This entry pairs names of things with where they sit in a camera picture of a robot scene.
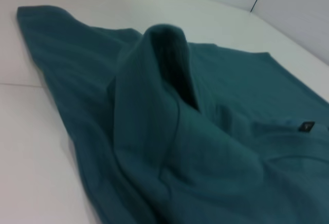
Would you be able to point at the teal t-shirt with FREE print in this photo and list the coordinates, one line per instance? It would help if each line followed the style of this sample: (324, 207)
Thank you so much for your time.
(167, 131)

